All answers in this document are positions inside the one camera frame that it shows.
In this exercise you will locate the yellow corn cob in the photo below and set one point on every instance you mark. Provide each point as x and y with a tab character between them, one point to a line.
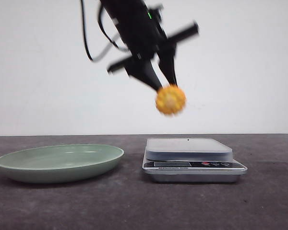
170	100

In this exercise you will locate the pale green plate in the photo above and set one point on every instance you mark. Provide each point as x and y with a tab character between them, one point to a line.
61	163

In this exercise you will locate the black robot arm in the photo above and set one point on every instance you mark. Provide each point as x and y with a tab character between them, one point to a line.
128	7

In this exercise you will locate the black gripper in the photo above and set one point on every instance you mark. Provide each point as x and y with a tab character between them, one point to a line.
144	37

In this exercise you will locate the silver digital kitchen scale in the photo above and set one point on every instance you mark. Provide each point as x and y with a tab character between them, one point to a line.
190	160

